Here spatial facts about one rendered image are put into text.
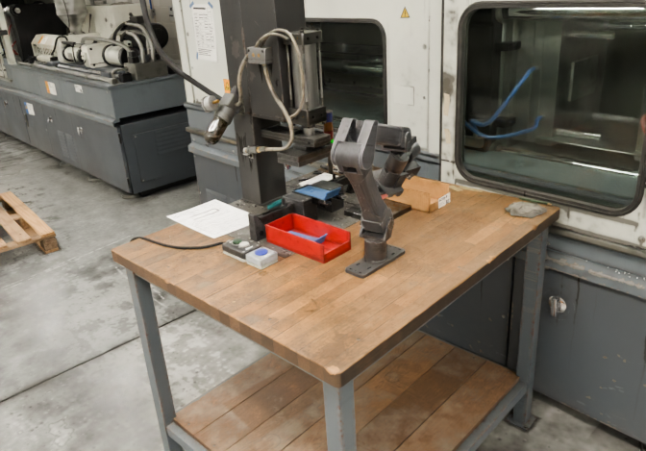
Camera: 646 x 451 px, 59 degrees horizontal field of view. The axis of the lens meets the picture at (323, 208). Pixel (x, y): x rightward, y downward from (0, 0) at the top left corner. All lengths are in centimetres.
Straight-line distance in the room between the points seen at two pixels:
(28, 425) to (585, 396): 223
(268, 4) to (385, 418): 144
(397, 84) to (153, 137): 295
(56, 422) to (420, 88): 204
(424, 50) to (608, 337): 123
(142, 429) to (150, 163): 286
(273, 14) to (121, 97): 312
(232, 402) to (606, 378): 135
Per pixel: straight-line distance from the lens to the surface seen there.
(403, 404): 222
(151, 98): 497
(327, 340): 134
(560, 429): 254
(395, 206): 199
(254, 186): 212
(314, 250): 167
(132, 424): 266
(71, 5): 612
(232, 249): 175
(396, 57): 243
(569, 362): 239
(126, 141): 492
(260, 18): 191
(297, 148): 191
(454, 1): 219
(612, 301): 219
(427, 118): 238
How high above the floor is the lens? 167
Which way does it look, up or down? 22 degrees down
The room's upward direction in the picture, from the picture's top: 4 degrees counter-clockwise
